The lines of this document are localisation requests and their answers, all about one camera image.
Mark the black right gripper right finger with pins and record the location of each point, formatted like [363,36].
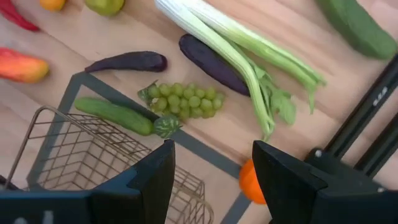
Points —
[311,205]

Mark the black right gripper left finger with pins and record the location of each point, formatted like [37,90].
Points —
[93,205]

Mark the small orange fruit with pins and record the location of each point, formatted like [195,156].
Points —
[248,183]

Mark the green cucumber with striped end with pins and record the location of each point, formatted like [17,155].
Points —
[115,113]

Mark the green grape bunch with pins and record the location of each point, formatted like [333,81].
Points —
[174,99]

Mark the small tapered purple eggplant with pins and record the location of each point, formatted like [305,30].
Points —
[133,61]

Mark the large dark purple eggplant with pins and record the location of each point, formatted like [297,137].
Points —
[205,60]

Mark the large dark green cucumber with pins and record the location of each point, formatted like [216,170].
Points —
[354,25]

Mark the yellow-green apple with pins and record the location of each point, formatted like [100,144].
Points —
[105,6]

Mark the long red chili pepper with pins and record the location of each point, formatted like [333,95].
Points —
[15,15]

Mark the yellow lemon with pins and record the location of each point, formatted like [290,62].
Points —
[53,3]

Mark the celery stalk bunch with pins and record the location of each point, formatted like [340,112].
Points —
[199,28]

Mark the black aluminium table frame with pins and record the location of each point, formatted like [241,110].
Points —
[373,93]

